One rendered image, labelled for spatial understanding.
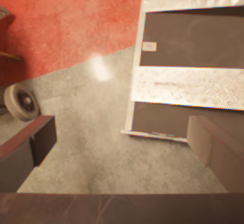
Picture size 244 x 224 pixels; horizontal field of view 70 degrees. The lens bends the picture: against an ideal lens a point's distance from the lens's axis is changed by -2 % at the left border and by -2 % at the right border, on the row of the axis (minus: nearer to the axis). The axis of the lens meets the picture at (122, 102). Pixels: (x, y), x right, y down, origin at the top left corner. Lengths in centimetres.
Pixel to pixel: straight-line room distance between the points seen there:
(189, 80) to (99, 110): 48
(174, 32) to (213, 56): 24
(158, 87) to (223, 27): 48
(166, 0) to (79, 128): 85
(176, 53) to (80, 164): 77
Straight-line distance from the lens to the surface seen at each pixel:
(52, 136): 16
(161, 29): 106
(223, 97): 91
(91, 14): 118
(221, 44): 108
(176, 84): 91
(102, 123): 95
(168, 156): 95
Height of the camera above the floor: 93
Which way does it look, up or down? 79 degrees down
